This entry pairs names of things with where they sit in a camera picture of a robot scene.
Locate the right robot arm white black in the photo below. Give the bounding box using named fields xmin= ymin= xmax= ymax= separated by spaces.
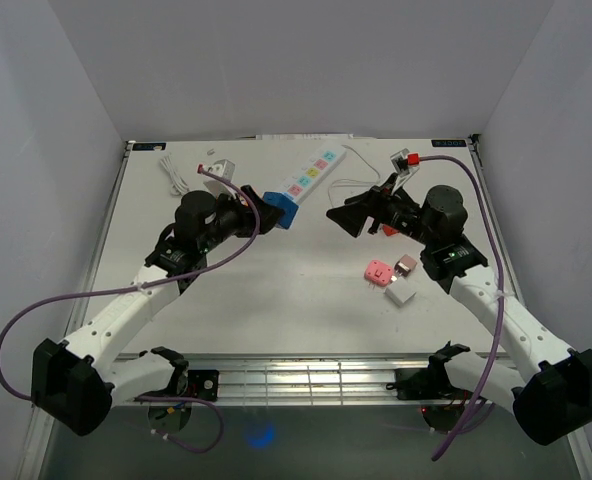
xmin=326 ymin=185 xmax=592 ymax=445

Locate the aluminium frame rail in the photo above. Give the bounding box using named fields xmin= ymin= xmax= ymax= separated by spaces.
xmin=116 ymin=353 xmax=486 ymax=407

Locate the white plug adapter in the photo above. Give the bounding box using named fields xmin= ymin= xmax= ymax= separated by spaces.
xmin=384 ymin=279 xmax=416 ymax=308

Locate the left corner label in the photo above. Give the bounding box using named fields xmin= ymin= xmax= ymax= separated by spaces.
xmin=132 ymin=142 xmax=167 ymax=152

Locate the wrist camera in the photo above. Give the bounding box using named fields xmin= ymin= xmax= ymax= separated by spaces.
xmin=198 ymin=159 xmax=235 ymax=197
xmin=390 ymin=148 xmax=420 ymax=189

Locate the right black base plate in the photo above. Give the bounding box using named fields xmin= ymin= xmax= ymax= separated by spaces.
xmin=385 ymin=367 xmax=473 ymax=400

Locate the blue cube socket adapter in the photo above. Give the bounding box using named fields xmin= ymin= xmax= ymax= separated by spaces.
xmin=262 ymin=192 xmax=299 ymax=230

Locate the orange power strip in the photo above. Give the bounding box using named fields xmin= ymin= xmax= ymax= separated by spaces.
xmin=158 ymin=153 xmax=250 ymax=206

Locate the purple cable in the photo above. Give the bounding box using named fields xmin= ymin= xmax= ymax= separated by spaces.
xmin=0 ymin=167 xmax=262 ymax=454
xmin=418 ymin=153 xmax=505 ymax=462

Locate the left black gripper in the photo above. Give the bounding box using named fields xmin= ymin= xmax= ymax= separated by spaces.
xmin=198 ymin=185 xmax=284 ymax=254

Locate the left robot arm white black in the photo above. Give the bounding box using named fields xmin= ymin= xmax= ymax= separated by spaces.
xmin=31 ymin=185 xmax=285 ymax=436

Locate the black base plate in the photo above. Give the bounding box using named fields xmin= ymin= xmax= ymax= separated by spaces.
xmin=141 ymin=369 xmax=220 ymax=402
xmin=385 ymin=367 xmax=473 ymax=400

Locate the red cube socket adapter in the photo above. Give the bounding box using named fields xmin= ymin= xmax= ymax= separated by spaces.
xmin=382 ymin=225 xmax=399 ymax=237

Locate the corner label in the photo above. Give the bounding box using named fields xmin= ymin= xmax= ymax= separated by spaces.
xmin=132 ymin=142 xmax=167 ymax=152
xmin=431 ymin=139 xmax=467 ymax=148

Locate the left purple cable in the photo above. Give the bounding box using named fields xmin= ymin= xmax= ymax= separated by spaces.
xmin=0 ymin=167 xmax=262 ymax=454

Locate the pink plug adapter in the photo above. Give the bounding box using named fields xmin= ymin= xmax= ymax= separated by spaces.
xmin=363 ymin=260 xmax=395 ymax=288

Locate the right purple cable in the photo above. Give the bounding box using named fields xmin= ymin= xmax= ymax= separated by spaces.
xmin=418 ymin=153 xmax=505 ymax=462

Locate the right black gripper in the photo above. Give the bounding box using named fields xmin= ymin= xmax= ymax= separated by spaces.
xmin=325 ymin=173 xmax=436 ymax=247

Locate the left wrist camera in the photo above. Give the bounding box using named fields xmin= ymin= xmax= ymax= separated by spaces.
xmin=198 ymin=159 xmax=235 ymax=197

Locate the rose gold plug adapter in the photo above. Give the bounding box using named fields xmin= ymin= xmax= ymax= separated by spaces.
xmin=394 ymin=254 xmax=417 ymax=278

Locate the white multicolour power strip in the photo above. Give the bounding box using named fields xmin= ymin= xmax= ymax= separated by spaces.
xmin=275 ymin=145 xmax=381 ymax=233

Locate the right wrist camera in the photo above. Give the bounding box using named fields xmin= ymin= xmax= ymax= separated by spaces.
xmin=390 ymin=148 xmax=420 ymax=189

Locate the right corner label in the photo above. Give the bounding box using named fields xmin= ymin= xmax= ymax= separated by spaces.
xmin=431 ymin=139 xmax=467 ymax=148

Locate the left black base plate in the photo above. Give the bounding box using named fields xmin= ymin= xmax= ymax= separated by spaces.
xmin=141 ymin=369 xmax=220 ymax=402

